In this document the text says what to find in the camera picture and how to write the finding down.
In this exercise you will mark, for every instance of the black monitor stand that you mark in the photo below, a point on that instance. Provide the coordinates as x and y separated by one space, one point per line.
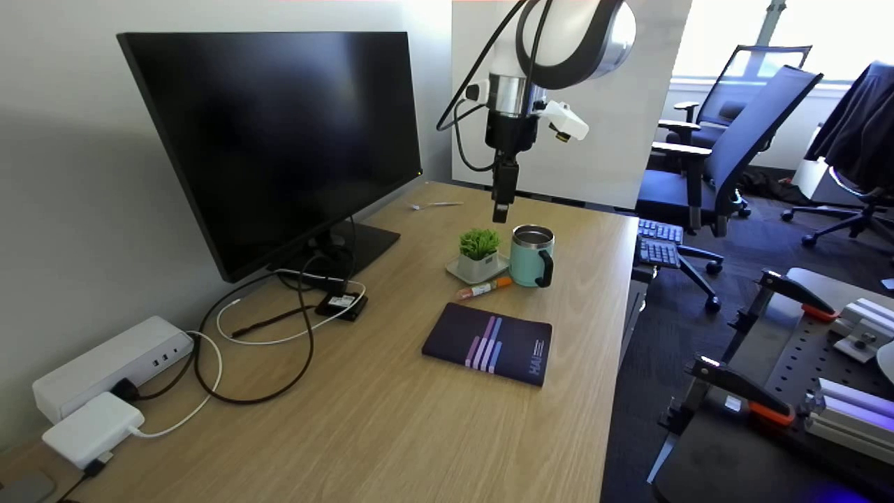
361 248

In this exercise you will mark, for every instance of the white stick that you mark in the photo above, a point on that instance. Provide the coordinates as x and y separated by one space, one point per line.
435 204

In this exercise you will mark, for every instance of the dark purple notebook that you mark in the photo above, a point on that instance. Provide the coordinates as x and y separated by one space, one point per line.
491 345

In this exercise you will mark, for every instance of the aluminium extrusion stack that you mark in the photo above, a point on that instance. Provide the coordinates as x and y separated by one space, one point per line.
852 421

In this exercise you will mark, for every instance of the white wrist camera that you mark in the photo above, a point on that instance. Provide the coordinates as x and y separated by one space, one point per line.
563 120

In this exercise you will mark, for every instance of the black dongle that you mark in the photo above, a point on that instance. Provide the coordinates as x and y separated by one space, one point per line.
341 306

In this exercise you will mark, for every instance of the orange marker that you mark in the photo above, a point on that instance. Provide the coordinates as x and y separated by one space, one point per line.
485 290

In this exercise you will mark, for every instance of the black swivel chair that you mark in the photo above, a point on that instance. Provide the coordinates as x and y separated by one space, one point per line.
855 217

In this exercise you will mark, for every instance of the grey flat device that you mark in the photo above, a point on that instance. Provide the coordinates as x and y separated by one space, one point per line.
24 491

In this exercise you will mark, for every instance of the white power adapter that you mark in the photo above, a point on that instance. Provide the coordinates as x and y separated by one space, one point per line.
91 429

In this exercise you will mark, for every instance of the black clamp with orange grip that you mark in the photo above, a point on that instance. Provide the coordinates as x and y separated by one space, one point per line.
792 292
745 392

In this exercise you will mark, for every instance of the white partition panel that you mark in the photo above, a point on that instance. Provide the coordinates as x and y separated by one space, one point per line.
616 140

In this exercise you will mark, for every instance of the black pen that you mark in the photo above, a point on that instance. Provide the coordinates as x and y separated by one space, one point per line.
271 322

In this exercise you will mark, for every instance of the blue mesh office chair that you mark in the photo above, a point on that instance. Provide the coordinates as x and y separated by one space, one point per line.
736 79

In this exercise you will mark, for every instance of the small green potted plant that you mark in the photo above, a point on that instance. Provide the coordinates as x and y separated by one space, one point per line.
479 243

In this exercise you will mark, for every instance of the black computer monitor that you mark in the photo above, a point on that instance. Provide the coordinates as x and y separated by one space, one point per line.
281 140

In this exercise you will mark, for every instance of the aluminium extrusion with bracket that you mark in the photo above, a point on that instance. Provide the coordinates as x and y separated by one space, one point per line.
870 322

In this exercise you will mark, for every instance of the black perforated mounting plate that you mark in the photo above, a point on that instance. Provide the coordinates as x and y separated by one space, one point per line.
736 466

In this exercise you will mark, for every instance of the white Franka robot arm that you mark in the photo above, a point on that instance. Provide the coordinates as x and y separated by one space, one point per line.
609 37

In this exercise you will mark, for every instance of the black jacket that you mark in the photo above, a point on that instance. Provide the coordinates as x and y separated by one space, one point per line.
866 120

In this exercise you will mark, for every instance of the pale square plant tray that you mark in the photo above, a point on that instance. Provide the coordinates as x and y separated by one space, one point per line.
454 271

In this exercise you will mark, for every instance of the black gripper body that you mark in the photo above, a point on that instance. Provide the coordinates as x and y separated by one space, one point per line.
510 134

